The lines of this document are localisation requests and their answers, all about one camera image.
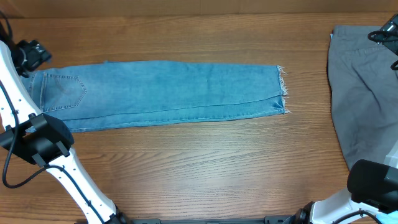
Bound light blue denim jeans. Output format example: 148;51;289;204
22;60;287;133

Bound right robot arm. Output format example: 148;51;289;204
289;16;397;223

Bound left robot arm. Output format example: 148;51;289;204
1;19;131;224

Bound grey folded trousers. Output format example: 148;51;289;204
328;26;397;167

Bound light blue cloth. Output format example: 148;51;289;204
379;212;398;224

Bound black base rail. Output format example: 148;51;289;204
131;215;295;224

